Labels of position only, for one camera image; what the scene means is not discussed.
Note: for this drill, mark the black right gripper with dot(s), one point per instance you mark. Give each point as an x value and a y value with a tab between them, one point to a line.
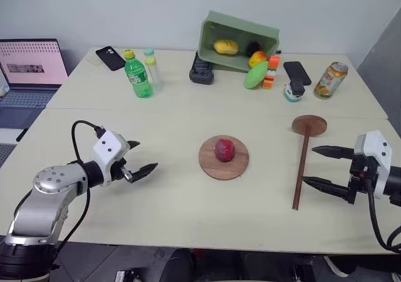
360	175

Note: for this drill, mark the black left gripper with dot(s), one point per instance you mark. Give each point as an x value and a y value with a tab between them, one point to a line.
118	169

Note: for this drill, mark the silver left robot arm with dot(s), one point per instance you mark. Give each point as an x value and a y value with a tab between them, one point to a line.
47	197

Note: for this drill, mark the brown wooden stand rod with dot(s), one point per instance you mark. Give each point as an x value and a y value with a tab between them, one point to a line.
303	163

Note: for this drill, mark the round wooden base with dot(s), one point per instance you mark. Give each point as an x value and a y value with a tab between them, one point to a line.
206	163

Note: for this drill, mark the green plastic soda bottle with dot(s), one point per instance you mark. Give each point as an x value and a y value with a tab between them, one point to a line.
138	78

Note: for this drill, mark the white teal small device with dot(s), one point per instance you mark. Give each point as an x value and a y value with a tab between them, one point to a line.
294	92

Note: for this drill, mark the red apple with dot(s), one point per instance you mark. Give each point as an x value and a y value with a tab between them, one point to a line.
224	150

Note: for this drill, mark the orange drink can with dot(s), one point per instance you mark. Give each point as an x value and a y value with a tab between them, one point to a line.
330	81

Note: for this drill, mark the clear bottle with green cap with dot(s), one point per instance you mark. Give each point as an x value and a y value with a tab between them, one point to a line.
154	70

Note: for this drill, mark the black smartphone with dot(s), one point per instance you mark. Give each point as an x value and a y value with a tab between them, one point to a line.
110	58
297	72

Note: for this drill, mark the black smartphone left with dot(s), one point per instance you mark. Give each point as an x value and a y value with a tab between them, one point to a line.
110	58

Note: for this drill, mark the black handheld game console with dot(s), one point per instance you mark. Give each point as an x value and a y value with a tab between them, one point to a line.
202	72

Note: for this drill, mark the clear phone case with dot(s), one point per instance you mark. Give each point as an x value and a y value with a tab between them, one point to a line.
91	59

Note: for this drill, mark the orange white green block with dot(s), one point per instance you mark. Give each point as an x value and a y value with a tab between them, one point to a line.
271	72

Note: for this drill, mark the green toy fruit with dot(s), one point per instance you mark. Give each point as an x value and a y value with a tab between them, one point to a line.
255	75

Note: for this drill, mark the yellow red toy mango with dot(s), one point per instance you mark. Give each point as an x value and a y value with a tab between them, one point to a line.
257	59

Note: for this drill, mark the grey laptop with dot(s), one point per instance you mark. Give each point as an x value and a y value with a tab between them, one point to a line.
28	84

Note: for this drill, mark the yellow toy fruit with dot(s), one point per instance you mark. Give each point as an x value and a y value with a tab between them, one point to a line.
225	47

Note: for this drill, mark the black fuzzy item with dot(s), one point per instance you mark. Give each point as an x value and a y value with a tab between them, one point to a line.
253	47

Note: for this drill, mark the green plastic bin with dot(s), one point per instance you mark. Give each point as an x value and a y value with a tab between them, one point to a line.
219	28

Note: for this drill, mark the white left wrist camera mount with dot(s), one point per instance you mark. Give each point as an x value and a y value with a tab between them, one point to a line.
108	144

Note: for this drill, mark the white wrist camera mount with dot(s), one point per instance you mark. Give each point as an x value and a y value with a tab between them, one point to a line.
380	150
108	144

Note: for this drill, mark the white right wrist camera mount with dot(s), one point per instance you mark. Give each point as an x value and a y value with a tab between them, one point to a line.
380	150

